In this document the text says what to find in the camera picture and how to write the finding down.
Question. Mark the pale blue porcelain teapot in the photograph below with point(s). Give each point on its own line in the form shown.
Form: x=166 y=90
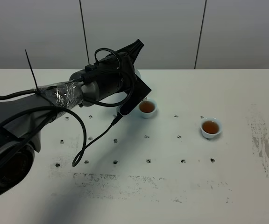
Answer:
x=137 y=73

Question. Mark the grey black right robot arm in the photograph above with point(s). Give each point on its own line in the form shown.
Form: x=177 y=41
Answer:
x=109 y=82

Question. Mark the left pale blue teacup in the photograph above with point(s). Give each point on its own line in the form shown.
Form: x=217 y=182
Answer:
x=147 y=108

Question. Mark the right pale blue teacup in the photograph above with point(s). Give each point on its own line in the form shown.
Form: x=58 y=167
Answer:
x=210 y=128

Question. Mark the pale blue teacup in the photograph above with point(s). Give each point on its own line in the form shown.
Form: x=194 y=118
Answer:
x=147 y=108
x=210 y=128

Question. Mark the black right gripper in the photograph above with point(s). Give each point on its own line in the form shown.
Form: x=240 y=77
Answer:
x=130 y=52

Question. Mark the black zip tie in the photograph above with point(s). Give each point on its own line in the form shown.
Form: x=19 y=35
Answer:
x=31 y=69

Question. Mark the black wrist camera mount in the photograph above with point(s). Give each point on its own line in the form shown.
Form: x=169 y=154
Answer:
x=141 y=90

